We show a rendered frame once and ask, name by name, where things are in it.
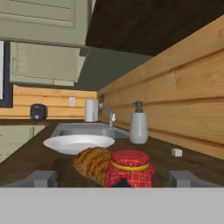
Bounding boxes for white plate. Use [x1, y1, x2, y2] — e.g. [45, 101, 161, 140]
[43, 134, 116, 156]

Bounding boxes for steel tap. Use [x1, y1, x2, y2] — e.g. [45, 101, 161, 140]
[98, 102, 117, 129]

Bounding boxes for large olive wall cupboard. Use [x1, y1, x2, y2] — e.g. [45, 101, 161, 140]
[0, 0, 97, 49]

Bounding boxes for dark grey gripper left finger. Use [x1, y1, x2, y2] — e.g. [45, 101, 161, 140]
[3, 170, 59, 188]

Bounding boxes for dark wall socket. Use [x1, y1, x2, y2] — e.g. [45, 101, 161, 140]
[99, 93, 108, 105]

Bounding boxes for jam jar with red cloth lid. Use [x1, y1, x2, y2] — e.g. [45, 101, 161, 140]
[102, 149, 156, 188]

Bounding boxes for black microwave oven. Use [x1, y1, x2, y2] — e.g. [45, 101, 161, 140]
[0, 39, 14, 109]

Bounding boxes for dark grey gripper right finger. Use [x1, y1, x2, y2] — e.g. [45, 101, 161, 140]
[167, 170, 222, 188]

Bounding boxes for brown croissant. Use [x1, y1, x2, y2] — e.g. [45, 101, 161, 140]
[71, 146, 113, 187]

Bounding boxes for grey soap dispenser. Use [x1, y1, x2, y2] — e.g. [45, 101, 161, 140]
[129, 101, 149, 145]

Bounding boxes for black toaster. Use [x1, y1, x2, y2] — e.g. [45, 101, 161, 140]
[30, 102, 49, 121]

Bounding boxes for steel sink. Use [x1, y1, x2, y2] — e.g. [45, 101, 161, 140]
[50, 122, 131, 140]

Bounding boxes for olive base cupboards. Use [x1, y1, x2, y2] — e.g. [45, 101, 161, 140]
[0, 124, 46, 164]

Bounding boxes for small white cube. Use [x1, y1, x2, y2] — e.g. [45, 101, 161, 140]
[171, 148, 184, 158]

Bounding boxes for white paper towel roll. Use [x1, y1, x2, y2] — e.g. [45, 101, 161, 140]
[84, 97, 100, 123]

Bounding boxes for small olive wall cupboard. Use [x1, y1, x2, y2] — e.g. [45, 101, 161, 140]
[9, 41, 88, 88]

